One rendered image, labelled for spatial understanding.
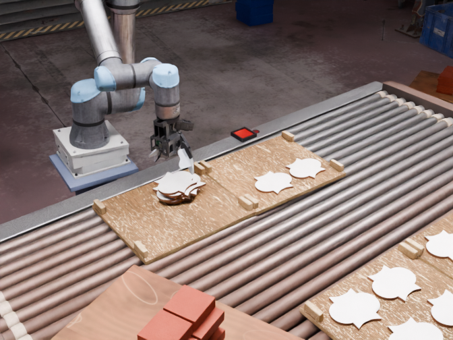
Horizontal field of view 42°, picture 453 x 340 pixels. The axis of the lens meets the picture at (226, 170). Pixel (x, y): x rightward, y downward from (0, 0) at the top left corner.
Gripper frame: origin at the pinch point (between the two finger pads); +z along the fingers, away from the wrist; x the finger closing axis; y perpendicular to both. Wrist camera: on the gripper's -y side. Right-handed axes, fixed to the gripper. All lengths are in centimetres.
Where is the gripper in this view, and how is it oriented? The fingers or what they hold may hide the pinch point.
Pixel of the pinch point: (174, 167)
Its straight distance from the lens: 191.6
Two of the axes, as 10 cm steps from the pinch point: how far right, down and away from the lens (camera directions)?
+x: 8.5, 2.8, -4.5
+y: -5.3, 4.5, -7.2
